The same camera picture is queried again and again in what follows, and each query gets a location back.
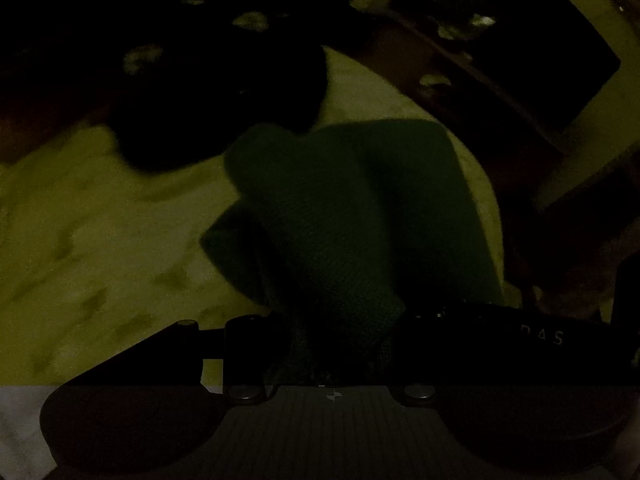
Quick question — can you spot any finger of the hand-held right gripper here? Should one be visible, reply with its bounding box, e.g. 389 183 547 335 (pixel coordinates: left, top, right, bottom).
411 301 483 356

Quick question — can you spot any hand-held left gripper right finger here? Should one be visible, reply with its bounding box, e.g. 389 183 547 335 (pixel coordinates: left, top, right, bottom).
381 316 441 406

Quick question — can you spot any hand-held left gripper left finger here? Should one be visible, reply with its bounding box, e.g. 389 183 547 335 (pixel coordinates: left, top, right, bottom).
62 314 282 405

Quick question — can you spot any dark green garment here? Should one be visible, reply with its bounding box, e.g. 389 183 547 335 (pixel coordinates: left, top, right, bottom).
199 119 507 387

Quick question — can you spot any light crumpled bedsheet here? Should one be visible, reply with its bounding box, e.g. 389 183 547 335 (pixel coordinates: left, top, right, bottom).
0 45 523 388

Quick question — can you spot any black cloth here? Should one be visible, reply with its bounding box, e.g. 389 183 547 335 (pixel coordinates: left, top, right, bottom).
107 42 332 173

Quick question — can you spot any patterned dark cloth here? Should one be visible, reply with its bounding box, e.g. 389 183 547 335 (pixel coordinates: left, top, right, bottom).
0 0 361 128

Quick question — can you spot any wooden furniture frame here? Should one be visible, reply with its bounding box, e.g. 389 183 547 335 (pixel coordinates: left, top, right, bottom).
347 0 640 211

